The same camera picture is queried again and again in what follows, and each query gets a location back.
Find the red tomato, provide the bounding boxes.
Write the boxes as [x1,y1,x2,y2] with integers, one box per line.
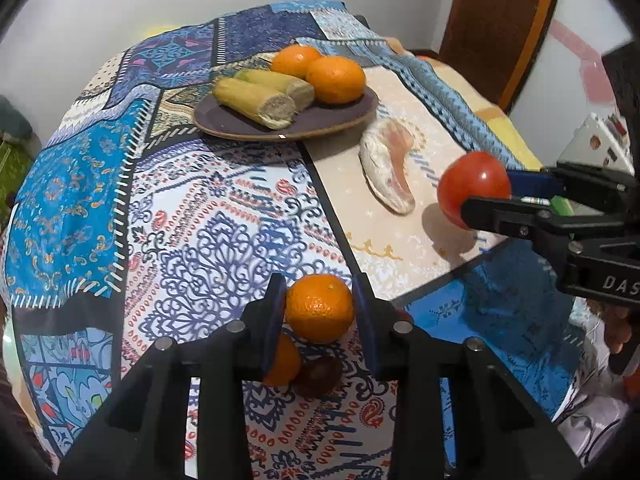
[437,151,512,231]

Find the green rug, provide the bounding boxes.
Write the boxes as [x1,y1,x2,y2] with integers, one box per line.
[0,135,35,206]

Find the person's right hand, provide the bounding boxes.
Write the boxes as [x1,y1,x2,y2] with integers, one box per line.
[602,304,633,362]

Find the blue patterned blanket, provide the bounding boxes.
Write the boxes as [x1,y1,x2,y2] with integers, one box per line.
[0,0,626,480]

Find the yellow corn cob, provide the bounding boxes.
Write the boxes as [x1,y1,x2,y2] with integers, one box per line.
[235,69,316,110]
[213,78,297,130]

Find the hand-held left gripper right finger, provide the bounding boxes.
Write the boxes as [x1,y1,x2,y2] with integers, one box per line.
[352,270,584,480]

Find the white printed box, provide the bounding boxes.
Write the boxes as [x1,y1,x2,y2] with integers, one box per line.
[556,112,635,173]

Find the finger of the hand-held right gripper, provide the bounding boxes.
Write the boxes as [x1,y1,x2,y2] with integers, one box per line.
[459,195,640,261]
[505,160,640,212]

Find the orange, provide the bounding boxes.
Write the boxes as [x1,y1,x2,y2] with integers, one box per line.
[264,332,302,387]
[305,55,367,106]
[285,273,356,345]
[270,44,323,80]

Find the dark brown round plate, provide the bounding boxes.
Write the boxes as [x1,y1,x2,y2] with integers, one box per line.
[193,81,380,142]

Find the yellow bedsheet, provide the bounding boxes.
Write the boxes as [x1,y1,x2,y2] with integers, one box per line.
[415,54,545,171]

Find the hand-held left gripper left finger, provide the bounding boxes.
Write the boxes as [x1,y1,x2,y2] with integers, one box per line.
[57,272,288,480]

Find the beige embroidered cloth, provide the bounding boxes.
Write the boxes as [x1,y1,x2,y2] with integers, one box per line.
[301,60,507,302]

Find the dark brown round fruit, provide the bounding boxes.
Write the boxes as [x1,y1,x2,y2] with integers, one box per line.
[292,356,343,398]

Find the brown wooden door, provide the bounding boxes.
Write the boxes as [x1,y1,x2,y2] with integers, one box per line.
[439,0,567,113]

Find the pink conch shell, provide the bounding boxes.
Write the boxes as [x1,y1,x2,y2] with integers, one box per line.
[359,118,417,216]

